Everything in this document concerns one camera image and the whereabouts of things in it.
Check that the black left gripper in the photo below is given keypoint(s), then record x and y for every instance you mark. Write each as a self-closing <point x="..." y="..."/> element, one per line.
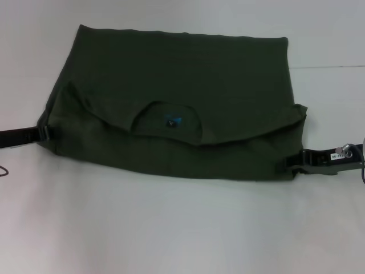
<point x="18" y="137"/>

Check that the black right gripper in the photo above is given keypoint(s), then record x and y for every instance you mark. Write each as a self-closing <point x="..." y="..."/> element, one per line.
<point x="330" y="161"/>

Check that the dark green FREE print t-shirt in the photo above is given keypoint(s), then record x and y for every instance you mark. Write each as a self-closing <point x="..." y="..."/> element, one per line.
<point x="176" y="100"/>

